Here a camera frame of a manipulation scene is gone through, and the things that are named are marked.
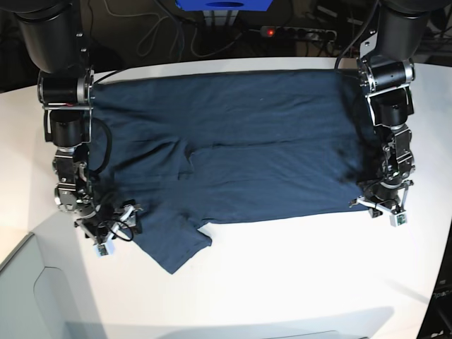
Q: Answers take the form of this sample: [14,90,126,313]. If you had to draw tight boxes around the blue box with oval hole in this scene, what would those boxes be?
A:
[175,0,273,11]

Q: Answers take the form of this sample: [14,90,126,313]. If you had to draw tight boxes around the dark blue T-shirt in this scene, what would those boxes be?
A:
[93,70,381,273]

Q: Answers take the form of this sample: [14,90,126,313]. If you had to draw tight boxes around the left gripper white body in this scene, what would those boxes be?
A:
[349,180,413,227]

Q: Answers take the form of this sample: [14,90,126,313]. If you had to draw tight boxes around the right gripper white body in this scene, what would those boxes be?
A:
[74,200,143,257]

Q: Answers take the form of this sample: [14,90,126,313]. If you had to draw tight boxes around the black power strip red switch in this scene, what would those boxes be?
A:
[258,25,337,42]

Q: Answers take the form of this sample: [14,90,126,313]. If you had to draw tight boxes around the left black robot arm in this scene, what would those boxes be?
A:
[334,1,430,227]

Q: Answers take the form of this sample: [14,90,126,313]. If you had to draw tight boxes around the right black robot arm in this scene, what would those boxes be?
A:
[1,1,142,257]

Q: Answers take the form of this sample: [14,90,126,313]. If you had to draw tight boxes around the grey white cable loops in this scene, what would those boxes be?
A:
[136,12,244,59]

